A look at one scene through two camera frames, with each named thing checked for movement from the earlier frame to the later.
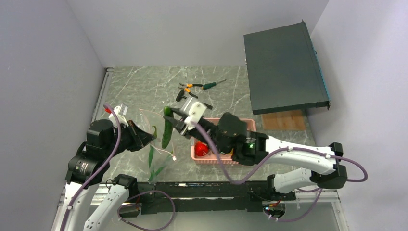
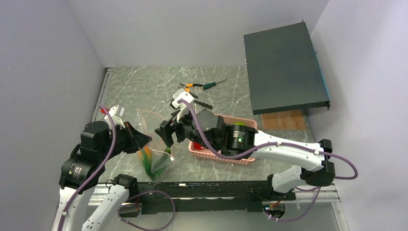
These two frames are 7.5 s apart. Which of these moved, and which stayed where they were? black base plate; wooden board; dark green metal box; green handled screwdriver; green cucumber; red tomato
Moved: green cucumber; red tomato
Stayed: green handled screwdriver; black base plate; wooden board; dark green metal box
